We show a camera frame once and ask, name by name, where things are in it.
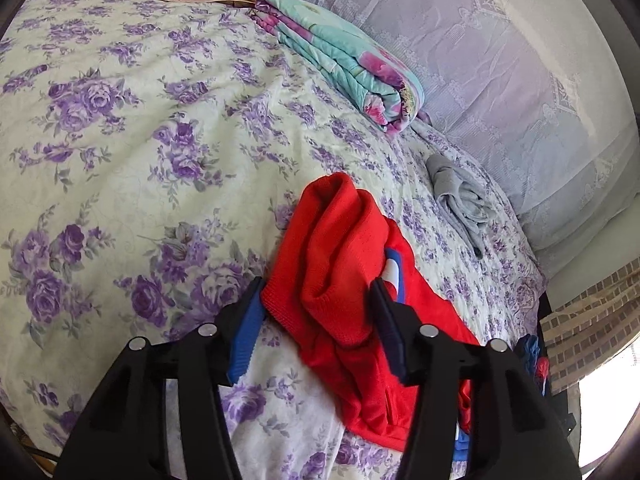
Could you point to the folded teal floral blanket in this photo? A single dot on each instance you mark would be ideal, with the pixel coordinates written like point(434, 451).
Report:
point(345, 55)

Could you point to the purple floral bedsheet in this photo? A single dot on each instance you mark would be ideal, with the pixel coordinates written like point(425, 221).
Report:
point(150, 135)

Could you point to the folded red and blue garment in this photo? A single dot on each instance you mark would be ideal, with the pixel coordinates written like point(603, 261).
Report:
point(543, 367)

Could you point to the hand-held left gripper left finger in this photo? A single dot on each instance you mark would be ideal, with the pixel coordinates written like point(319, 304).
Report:
point(247, 337)

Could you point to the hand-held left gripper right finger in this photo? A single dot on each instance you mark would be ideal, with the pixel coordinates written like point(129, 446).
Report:
point(391, 335)

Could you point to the grey garment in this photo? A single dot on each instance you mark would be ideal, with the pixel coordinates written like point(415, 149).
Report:
point(462, 200)

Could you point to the red knitted sweater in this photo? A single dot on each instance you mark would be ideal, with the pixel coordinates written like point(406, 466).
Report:
point(340, 270)

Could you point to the beige checked curtain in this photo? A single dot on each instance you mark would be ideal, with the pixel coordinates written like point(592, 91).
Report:
point(590, 330)

